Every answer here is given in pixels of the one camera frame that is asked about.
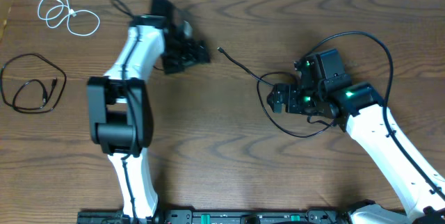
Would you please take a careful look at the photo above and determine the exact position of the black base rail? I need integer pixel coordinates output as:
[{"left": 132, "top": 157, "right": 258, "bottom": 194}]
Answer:
[{"left": 76, "top": 207, "right": 352, "bottom": 224}]

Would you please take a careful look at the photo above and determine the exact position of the black usb cable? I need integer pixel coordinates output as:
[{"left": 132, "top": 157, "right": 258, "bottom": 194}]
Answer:
[{"left": 217, "top": 47, "right": 337, "bottom": 138}]

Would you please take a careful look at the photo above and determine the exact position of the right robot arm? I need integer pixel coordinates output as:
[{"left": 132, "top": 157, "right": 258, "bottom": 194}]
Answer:
[{"left": 267, "top": 49, "right": 444, "bottom": 223}]

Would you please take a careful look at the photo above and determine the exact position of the white usb cable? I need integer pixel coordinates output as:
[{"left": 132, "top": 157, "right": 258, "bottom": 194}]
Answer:
[{"left": 37, "top": 0, "right": 101, "bottom": 37}]

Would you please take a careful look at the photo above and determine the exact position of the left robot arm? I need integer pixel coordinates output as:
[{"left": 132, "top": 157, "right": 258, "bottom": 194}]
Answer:
[{"left": 87, "top": 0, "right": 211, "bottom": 223}]

